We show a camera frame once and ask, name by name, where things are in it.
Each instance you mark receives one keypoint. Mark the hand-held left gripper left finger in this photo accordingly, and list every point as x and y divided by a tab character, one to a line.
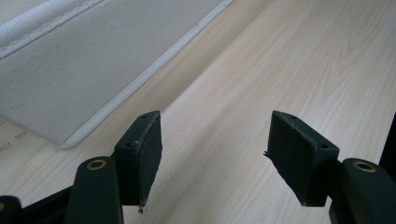
140	161

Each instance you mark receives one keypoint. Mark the white fabric storage box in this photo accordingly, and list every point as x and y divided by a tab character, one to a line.
77	68

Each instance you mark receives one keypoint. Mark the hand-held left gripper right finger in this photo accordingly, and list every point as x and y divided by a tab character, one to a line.
299	161

